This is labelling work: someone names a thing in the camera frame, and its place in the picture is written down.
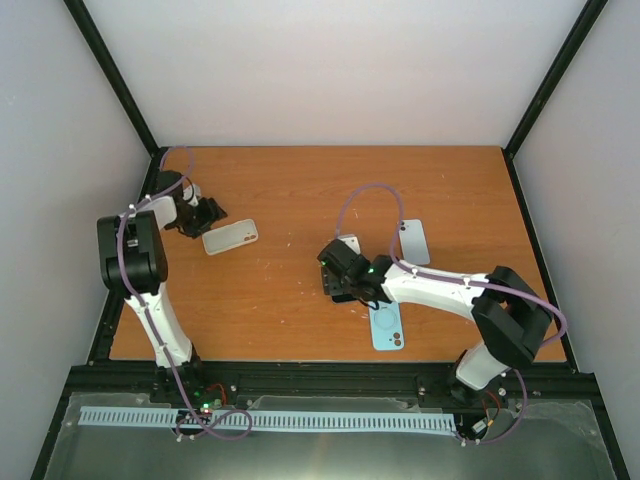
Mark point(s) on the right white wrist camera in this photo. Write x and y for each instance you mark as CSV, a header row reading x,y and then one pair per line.
x,y
351,241

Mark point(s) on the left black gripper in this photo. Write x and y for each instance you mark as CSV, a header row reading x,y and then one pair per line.
x,y
213,213

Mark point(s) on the light blue cable duct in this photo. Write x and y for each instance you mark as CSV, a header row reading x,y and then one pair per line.
x,y
273,421

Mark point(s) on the light blue phone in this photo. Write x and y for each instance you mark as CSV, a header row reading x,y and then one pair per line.
x,y
413,242

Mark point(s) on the black screen phone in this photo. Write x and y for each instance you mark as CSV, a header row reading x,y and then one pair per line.
x,y
342,298

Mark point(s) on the small circuit board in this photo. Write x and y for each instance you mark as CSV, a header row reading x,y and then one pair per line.
x,y
211,398

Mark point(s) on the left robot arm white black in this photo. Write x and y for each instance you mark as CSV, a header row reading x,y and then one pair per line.
x,y
134,265

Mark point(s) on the light blue phone case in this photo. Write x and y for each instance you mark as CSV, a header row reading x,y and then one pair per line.
x,y
386,327

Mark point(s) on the black aluminium frame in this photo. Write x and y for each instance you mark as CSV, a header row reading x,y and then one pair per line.
x,y
339,380

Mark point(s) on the beige phone case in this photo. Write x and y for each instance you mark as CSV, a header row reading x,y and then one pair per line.
x,y
229,237

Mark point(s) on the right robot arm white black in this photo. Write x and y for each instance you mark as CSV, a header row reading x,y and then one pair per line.
x,y
511,319

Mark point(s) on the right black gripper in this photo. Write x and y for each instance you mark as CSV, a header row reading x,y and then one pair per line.
x,y
331,285

